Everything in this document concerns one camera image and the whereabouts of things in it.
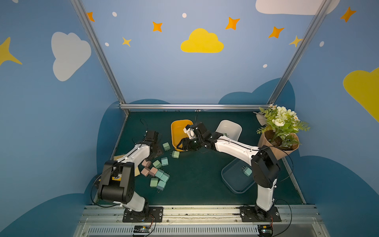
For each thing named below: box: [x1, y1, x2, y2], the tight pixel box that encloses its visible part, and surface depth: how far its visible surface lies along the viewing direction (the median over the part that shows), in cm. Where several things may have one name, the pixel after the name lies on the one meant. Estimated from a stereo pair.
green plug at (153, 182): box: [149, 178, 159, 188], surface depth 85 cm
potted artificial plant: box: [256, 103, 311, 160], surface depth 80 cm
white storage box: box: [215, 119, 243, 142], surface depth 110 cm
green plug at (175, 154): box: [171, 150, 180, 159], surface depth 97 cm
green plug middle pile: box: [152, 159, 162, 169], surface depth 92 cm
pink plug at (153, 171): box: [148, 166, 158, 177], surface depth 89 cm
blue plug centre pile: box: [154, 168, 165, 179], surface depth 88 cm
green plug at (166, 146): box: [162, 142, 171, 152], surface depth 100 cm
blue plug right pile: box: [159, 172, 170, 183], surface depth 88 cm
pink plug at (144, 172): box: [140, 167, 150, 177], surface depth 89 cm
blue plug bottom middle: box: [155, 179, 167, 194], surface depth 84 cm
